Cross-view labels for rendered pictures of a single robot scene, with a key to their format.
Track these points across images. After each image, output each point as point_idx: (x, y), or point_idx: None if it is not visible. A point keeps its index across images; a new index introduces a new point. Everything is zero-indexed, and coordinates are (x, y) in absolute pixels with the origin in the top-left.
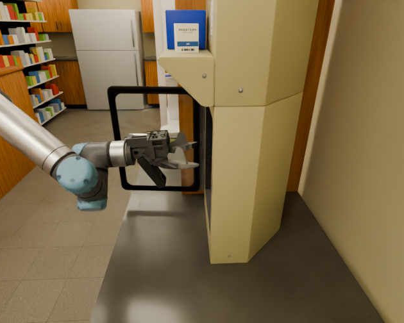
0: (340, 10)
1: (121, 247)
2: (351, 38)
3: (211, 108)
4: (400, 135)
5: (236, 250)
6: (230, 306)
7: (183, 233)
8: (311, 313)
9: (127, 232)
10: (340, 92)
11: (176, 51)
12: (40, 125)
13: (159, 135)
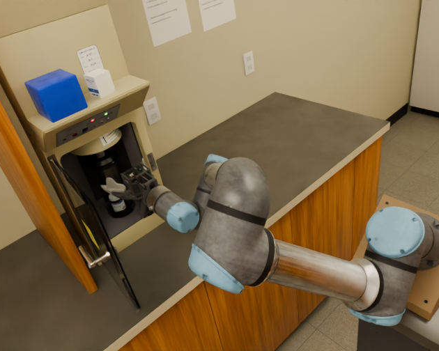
0: None
1: None
2: None
3: (125, 117)
4: None
5: None
6: (193, 194)
7: (156, 246)
8: (171, 175)
9: (186, 275)
10: (14, 117)
11: (109, 93)
12: (212, 168)
13: (134, 170)
